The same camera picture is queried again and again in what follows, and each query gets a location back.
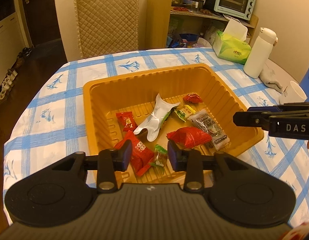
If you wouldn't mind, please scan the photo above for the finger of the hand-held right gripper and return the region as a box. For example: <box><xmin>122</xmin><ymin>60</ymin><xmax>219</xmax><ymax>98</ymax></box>
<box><xmin>246</xmin><ymin>104</ymin><xmax>285</xmax><ymax>113</ymax></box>
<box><xmin>233</xmin><ymin>110</ymin><xmax>271</xmax><ymax>132</ymax></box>

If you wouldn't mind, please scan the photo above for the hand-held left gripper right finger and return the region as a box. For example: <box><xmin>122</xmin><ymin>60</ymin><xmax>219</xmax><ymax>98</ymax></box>
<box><xmin>167</xmin><ymin>139</ymin><xmax>248</xmax><ymax>192</ymax></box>

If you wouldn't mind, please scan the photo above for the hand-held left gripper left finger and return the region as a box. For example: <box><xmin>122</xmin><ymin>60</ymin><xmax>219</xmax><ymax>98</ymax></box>
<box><xmin>50</xmin><ymin>139</ymin><xmax>133</xmax><ymax>192</ymax></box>

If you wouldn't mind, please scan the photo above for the green clear candy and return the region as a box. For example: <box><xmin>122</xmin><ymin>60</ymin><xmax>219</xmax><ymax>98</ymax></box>
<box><xmin>149</xmin><ymin>144</ymin><xmax>168</xmax><ymax>168</ymax></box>

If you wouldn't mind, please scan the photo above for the red packet with white print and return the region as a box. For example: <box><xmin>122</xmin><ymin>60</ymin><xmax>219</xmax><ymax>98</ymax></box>
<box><xmin>113</xmin><ymin>130</ymin><xmax>155</xmax><ymax>177</ymax></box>

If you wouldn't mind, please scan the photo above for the red candy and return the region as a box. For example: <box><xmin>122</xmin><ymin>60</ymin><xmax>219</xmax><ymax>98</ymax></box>
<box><xmin>116</xmin><ymin>111</ymin><xmax>137</xmax><ymax>132</ymax></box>
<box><xmin>166</xmin><ymin>127</ymin><xmax>212</xmax><ymax>149</ymax></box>

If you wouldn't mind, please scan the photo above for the silver foil pouch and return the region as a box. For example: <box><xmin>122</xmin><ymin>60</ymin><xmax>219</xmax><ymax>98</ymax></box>
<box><xmin>133</xmin><ymin>93</ymin><xmax>181</xmax><ymax>142</ymax></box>

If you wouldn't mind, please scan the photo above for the clear packet of dark snacks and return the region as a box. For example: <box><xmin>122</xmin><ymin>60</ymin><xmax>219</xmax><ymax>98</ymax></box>
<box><xmin>187</xmin><ymin>109</ymin><xmax>231</xmax><ymax>151</ymax></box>

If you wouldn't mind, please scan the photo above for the orange plastic tray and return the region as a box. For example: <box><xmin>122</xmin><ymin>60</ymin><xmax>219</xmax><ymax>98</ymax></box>
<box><xmin>83</xmin><ymin>64</ymin><xmax>265</xmax><ymax>188</ymax></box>

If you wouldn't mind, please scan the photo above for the grey cloth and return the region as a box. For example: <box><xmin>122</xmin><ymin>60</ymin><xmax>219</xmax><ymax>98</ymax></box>
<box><xmin>259</xmin><ymin>65</ymin><xmax>286</xmax><ymax>94</ymax></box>

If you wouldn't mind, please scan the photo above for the white cup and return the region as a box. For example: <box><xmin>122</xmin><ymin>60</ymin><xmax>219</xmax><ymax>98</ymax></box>
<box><xmin>279</xmin><ymin>80</ymin><xmax>307</xmax><ymax>105</ymax></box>

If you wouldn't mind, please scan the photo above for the yellow green snack packet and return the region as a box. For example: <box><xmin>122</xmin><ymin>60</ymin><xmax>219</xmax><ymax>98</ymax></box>
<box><xmin>174</xmin><ymin>104</ymin><xmax>196</xmax><ymax>122</ymax></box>

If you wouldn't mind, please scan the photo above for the white thermos bottle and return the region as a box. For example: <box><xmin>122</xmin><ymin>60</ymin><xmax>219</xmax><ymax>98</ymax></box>
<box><xmin>243</xmin><ymin>27</ymin><xmax>278</xmax><ymax>79</ymax></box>

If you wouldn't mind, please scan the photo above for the small red snack packet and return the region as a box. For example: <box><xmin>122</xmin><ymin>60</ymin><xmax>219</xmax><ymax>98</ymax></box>
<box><xmin>183</xmin><ymin>93</ymin><xmax>203</xmax><ymax>104</ymax></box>

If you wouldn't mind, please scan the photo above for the green tissue box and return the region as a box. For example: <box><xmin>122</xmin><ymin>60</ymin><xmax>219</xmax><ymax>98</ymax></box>
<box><xmin>212</xmin><ymin>19</ymin><xmax>252</xmax><ymax>65</ymax></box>

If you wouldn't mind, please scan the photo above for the blue checked tablecloth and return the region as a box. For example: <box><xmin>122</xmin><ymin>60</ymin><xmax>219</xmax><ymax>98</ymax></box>
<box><xmin>4</xmin><ymin>47</ymin><xmax>309</xmax><ymax>230</ymax></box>

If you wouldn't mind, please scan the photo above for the light blue toaster oven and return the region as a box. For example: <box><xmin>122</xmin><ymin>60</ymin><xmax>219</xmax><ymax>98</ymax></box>
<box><xmin>214</xmin><ymin>0</ymin><xmax>257</xmax><ymax>21</ymax></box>

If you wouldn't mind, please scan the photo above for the beige quilted chair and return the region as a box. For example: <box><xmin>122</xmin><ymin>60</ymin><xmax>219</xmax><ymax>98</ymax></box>
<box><xmin>74</xmin><ymin>0</ymin><xmax>140</xmax><ymax>58</ymax></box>

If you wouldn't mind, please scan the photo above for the wooden shelf unit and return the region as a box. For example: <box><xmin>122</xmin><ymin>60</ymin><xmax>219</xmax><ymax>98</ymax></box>
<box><xmin>146</xmin><ymin>0</ymin><xmax>259</xmax><ymax>49</ymax></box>

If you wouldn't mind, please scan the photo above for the row of shoes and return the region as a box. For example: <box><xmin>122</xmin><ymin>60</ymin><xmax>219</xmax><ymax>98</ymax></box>
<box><xmin>0</xmin><ymin>47</ymin><xmax>32</xmax><ymax>106</ymax></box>

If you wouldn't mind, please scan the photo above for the dark wooden door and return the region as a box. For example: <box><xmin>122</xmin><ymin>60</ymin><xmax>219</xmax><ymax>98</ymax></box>
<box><xmin>21</xmin><ymin>0</ymin><xmax>62</xmax><ymax>49</ymax></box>

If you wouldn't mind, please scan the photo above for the white cabinet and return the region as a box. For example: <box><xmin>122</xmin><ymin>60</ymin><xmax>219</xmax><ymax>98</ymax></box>
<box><xmin>0</xmin><ymin>0</ymin><xmax>28</xmax><ymax>83</ymax></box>

